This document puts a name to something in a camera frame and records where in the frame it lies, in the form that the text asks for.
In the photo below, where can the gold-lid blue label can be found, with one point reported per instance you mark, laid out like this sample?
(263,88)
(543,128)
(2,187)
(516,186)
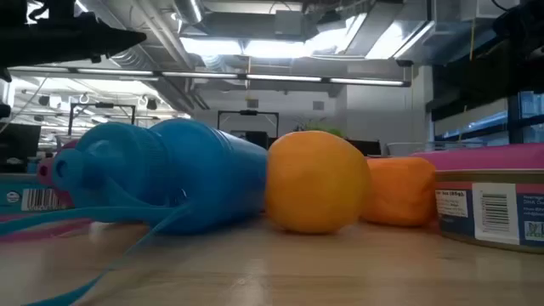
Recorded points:
(489,212)

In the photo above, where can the pink plastic water bottle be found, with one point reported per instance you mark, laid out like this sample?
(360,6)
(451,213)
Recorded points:
(489,156)

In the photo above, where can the blue plastic water bottle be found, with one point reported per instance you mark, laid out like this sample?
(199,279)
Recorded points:
(204,170)

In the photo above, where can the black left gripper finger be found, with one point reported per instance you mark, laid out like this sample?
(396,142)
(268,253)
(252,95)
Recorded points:
(115,39)

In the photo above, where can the orange toy fruit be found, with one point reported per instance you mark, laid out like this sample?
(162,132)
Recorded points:
(399,191)

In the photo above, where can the silver-lid yellowfin tuna can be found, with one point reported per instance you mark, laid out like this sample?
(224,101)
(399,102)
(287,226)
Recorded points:
(17,197)

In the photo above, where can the long white light bar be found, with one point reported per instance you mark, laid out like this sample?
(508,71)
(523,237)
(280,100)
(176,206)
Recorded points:
(204,75)

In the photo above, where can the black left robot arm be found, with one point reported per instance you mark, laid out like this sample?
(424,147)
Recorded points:
(42,6)

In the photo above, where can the black computer monitor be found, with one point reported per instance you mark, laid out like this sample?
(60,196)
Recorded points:
(19,142)
(365,148)

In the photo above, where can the black gantry frame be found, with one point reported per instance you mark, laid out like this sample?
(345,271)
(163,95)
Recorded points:
(248,112)
(104,105)

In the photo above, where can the ceiling light panel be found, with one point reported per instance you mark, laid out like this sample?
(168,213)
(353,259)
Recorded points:
(242,47)

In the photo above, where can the yellow-orange toy fruit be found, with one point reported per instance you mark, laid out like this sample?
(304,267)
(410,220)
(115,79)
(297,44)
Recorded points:
(316,183)

